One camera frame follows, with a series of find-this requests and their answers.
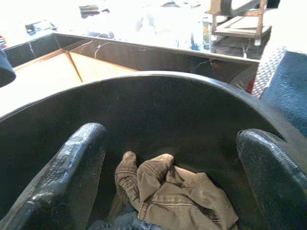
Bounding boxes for black marble countertop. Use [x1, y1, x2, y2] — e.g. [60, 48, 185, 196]
[3, 32, 261, 83]

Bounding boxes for black curved seat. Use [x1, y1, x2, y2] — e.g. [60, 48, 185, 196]
[222, 0, 263, 15]

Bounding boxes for clear bubble wrap sheet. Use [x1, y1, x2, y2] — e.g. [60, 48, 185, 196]
[251, 46, 288, 99]

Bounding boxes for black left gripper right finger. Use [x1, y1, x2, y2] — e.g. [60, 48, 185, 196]
[236, 128, 307, 230]

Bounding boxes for dark small items tray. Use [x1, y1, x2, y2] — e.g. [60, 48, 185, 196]
[24, 21, 58, 35]

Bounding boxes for brown denim garment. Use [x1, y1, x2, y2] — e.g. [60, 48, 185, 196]
[114, 150, 239, 230]

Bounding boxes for white plastic bag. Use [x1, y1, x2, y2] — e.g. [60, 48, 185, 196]
[134, 8, 204, 48]

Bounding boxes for clear plastic bottle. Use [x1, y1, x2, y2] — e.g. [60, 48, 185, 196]
[202, 18, 212, 50]

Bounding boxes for black plastic bucket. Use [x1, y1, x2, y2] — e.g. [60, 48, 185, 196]
[0, 70, 307, 230]

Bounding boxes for blue protective film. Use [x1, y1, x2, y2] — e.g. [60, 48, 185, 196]
[260, 50, 307, 136]

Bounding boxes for black hanging garment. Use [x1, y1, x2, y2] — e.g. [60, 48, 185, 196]
[0, 48, 17, 88]

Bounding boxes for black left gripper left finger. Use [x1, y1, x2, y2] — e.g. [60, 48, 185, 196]
[0, 122, 108, 230]

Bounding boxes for dark folded cloth pile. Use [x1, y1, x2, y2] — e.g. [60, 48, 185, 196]
[79, 4, 111, 19]

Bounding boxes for dark blue jeans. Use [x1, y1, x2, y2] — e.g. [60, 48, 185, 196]
[87, 205, 164, 230]

